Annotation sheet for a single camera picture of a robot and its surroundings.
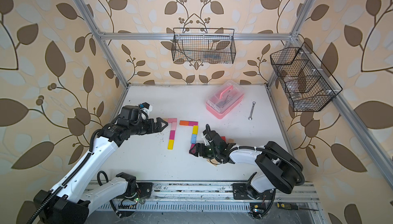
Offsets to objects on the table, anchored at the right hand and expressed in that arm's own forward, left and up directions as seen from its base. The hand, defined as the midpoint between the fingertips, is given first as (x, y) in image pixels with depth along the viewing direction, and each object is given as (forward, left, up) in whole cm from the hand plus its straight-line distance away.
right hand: (193, 152), depth 84 cm
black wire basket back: (+57, -8, +32) cm, 66 cm away
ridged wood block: (-7, -10, +6) cm, 14 cm away
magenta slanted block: (+5, +1, -2) cm, 5 cm away
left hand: (+9, +16, +18) cm, 26 cm away
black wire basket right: (+19, -57, +31) cm, 68 cm away
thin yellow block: (+7, +14, -3) cm, 16 cm away
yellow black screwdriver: (-26, -45, 0) cm, 52 cm away
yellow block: (+16, -1, -2) cm, 16 cm away
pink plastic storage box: (+33, -21, +6) cm, 39 cm away
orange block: (+21, +7, -2) cm, 22 cm away
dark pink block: (+12, +14, -2) cm, 19 cm away
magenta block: (+21, +1, -3) cm, 21 cm away
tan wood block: (+7, -22, -2) cm, 24 cm away
